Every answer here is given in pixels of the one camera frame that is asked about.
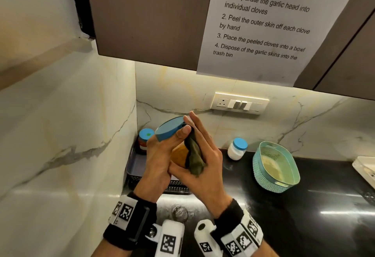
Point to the person's left hand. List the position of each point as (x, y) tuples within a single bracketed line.
[(155, 166)]

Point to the person's right hand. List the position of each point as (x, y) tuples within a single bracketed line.
[(209, 183)]

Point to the person's left thumb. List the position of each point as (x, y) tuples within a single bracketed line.
[(180, 135)]

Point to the person's right thumb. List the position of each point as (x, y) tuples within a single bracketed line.
[(178, 172)]

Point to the person's right middle finger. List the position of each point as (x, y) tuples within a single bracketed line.
[(206, 133)]

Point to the blue lid jar orange contents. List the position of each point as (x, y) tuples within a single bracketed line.
[(168, 127)]

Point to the dark green cloth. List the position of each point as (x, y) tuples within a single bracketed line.
[(194, 155)]

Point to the person's left forearm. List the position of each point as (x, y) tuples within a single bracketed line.
[(112, 249)]

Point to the person's right forearm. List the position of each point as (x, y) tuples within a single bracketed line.
[(265, 251)]

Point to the black mesh basket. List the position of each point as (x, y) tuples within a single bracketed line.
[(177, 188)]

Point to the white jar with blue lid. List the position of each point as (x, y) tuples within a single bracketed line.
[(236, 149)]

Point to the blue lid jar green dot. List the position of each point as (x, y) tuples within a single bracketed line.
[(145, 138)]

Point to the small shiny metal object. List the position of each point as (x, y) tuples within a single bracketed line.
[(179, 213)]

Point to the lilac plastic tray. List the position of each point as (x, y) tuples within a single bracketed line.
[(137, 166)]

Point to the black left wristband with markers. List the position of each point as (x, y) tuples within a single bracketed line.
[(130, 221)]

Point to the black wristband with markers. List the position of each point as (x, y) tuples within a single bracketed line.
[(237, 230), (130, 221)]

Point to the teal woven plastic basket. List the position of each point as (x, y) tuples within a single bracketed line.
[(277, 168)]

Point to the black right wristband with markers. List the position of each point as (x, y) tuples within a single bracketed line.
[(237, 230)]

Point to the white printed paper sheet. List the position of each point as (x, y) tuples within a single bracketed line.
[(263, 25)]

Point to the wide brown cabinet door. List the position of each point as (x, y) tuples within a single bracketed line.
[(149, 13)]

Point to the narrow brown cabinet door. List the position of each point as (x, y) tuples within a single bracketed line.
[(351, 69)]

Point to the white plastic tray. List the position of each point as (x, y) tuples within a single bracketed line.
[(366, 170)]

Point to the white wall switch socket panel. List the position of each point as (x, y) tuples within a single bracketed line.
[(239, 103)]

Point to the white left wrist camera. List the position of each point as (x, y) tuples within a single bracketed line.
[(170, 239)]

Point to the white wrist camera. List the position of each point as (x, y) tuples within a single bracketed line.
[(170, 239), (205, 240)]

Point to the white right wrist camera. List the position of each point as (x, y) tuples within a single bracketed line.
[(205, 240)]

